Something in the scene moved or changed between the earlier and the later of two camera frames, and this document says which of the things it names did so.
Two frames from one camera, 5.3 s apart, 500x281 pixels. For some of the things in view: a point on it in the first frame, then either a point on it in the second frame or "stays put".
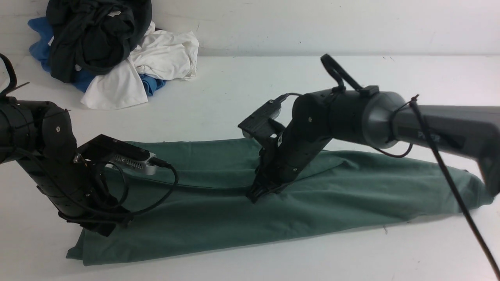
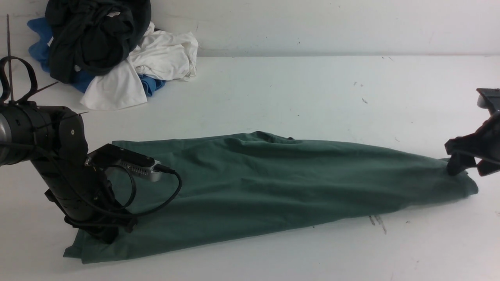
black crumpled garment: [93, 36] stays put
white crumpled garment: [164, 54] stays put
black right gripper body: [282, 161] to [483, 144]
